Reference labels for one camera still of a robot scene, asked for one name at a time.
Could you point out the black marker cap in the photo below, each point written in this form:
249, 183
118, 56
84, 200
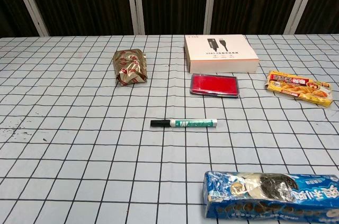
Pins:
160, 123

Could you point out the white green marker body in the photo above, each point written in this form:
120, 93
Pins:
194, 123

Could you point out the red ink pad case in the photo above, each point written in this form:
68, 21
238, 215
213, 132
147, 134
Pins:
214, 85

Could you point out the gold foil snack packet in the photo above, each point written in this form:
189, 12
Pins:
130, 67

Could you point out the checkered tablecloth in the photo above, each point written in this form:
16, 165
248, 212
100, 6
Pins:
79, 142

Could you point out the yellow curry box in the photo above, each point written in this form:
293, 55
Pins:
299, 87

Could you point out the blue cookie package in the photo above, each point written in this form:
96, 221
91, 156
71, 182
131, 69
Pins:
265, 197

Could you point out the white frame post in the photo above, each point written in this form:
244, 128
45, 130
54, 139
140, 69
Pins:
29, 1
213, 1
135, 1
302, 1

